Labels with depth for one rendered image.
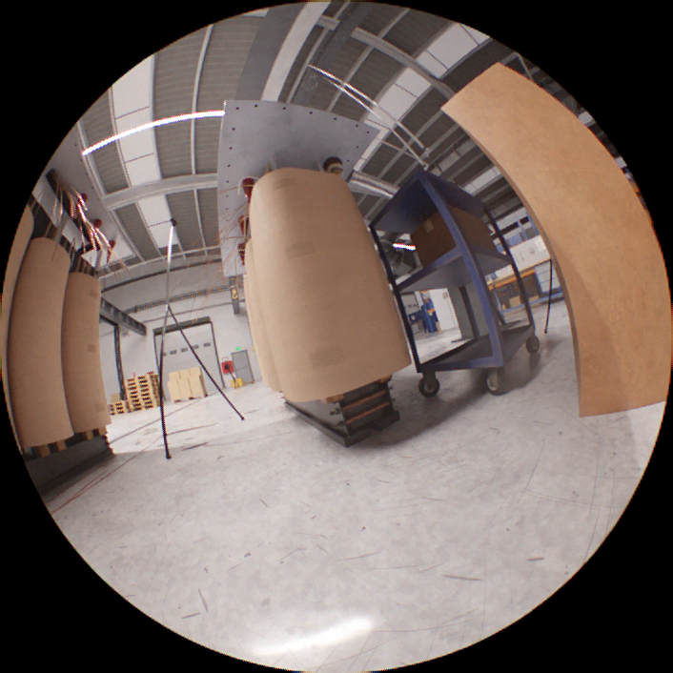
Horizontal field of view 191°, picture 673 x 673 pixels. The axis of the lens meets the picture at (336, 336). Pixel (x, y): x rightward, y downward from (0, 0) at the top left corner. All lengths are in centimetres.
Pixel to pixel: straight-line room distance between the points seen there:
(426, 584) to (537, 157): 78
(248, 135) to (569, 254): 122
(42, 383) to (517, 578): 143
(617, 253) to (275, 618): 80
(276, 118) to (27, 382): 157
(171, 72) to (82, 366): 990
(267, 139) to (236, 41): 879
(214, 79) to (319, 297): 979
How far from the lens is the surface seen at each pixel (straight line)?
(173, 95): 1052
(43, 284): 136
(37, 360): 125
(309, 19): 820
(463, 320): 298
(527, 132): 66
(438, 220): 105
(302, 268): 59
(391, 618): 32
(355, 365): 56
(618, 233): 58
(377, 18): 1068
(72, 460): 151
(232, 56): 979
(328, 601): 35
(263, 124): 112
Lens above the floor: 31
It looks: 5 degrees up
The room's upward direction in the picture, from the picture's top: 15 degrees counter-clockwise
